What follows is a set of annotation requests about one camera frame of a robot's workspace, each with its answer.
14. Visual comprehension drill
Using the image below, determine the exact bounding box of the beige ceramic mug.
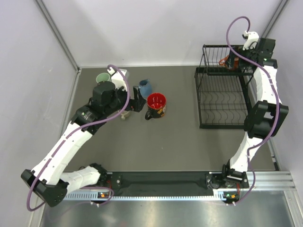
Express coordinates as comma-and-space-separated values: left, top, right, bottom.
121, 111, 131, 120

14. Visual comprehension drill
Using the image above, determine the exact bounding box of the blue patterned ceramic jug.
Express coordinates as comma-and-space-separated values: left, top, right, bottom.
139, 79, 152, 99

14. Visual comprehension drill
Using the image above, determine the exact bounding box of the black orange mug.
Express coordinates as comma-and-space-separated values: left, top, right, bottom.
145, 93, 167, 120

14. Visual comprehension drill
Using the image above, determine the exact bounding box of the light green plastic cup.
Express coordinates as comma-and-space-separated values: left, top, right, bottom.
96, 72, 111, 84

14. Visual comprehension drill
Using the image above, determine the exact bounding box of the orange ceramic mug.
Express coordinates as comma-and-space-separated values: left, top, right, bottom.
219, 55, 231, 69

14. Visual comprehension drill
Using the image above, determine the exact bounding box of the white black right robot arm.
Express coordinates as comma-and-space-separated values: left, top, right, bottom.
221, 38, 289, 188

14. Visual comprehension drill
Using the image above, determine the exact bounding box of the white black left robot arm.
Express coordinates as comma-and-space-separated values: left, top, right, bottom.
21, 81, 146, 207

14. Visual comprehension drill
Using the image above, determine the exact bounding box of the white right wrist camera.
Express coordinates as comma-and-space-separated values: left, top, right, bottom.
242, 31, 259, 51

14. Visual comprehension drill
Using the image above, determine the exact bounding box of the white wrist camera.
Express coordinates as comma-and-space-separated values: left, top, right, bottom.
242, 31, 259, 51
107, 67, 129, 91

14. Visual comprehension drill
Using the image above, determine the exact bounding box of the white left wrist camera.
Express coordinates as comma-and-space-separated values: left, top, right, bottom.
107, 67, 129, 91

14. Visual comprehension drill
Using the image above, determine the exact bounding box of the black wire dish rack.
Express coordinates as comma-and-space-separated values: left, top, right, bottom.
194, 44, 254, 130

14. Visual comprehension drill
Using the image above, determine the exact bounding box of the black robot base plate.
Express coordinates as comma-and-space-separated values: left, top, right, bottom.
104, 170, 228, 196

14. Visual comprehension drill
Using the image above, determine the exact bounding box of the slotted aluminium cable duct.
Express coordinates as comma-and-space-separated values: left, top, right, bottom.
64, 190, 240, 201

